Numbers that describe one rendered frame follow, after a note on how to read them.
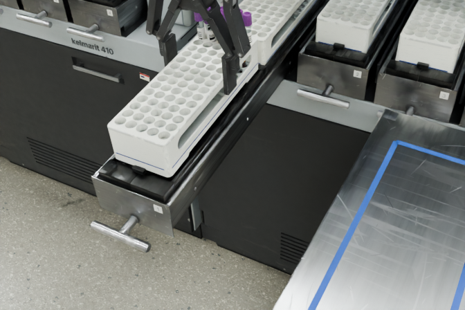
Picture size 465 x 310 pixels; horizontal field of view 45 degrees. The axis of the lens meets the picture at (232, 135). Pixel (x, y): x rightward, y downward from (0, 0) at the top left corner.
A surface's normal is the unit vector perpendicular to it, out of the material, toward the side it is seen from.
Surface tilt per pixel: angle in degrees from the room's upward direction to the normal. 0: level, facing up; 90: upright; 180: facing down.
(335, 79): 90
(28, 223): 0
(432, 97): 90
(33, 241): 0
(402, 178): 0
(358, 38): 90
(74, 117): 90
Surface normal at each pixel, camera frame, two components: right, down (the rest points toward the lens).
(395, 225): -0.04, -0.74
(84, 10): -0.46, 0.61
